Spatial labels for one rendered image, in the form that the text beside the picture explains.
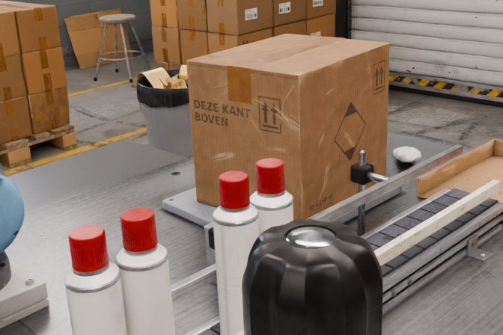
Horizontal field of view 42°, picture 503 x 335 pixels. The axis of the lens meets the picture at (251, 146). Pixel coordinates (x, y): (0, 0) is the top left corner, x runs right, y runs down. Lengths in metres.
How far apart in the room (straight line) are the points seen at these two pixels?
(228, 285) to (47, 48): 3.57
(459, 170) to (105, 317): 0.95
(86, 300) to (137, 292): 0.05
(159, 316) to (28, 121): 3.59
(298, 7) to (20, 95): 1.94
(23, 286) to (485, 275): 0.68
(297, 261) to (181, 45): 4.32
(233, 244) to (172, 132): 2.45
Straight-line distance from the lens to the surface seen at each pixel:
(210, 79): 1.14
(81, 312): 0.65
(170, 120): 3.14
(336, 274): 0.36
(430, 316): 0.96
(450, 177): 1.40
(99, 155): 1.61
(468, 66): 5.07
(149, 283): 0.66
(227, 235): 0.73
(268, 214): 0.76
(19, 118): 4.19
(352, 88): 1.17
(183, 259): 1.10
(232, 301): 0.77
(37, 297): 1.02
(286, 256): 0.36
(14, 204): 0.82
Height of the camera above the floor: 1.35
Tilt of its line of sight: 19 degrees down
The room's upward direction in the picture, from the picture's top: 3 degrees counter-clockwise
